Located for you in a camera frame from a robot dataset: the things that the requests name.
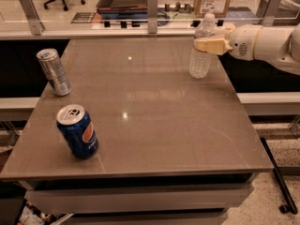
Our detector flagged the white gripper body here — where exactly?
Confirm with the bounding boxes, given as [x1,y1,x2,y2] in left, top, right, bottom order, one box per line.
[229,24,263,61]

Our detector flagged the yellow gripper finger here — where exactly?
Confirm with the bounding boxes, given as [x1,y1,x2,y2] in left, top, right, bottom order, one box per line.
[193,37,233,55]
[215,22,235,38]

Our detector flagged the clear plastic water bottle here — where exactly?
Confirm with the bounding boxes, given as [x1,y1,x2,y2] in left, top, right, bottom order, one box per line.
[189,13,217,79]

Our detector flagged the silver redbull can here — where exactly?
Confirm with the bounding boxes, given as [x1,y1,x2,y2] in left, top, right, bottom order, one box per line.
[37,49,71,97]

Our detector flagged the left metal glass bracket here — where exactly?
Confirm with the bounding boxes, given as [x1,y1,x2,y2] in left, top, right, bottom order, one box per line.
[19,0,45,36]

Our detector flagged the middle metal glass bracket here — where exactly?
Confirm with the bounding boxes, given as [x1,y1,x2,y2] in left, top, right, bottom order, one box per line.
[147,0,158,34]

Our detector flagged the right metal glass bracket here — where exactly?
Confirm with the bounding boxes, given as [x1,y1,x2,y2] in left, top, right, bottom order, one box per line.
[257,0,281,27]

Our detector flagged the grey drawer cabinet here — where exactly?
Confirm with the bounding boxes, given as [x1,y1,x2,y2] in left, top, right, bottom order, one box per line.
[25,173,254,225]

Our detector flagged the metal glass bracket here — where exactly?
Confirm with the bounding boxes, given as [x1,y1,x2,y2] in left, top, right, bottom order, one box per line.
[19,0,45,36]
[257,0,281,27]
[147,0,158,34]

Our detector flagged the black floor bar with wheel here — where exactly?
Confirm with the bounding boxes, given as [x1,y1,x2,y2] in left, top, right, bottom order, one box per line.
[261,138,298,215]

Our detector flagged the blue pepsi can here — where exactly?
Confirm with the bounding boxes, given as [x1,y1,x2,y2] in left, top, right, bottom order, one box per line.
[56,104,98,158]

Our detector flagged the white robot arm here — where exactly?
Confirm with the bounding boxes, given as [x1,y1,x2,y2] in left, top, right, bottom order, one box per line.
[194,24,300,75]

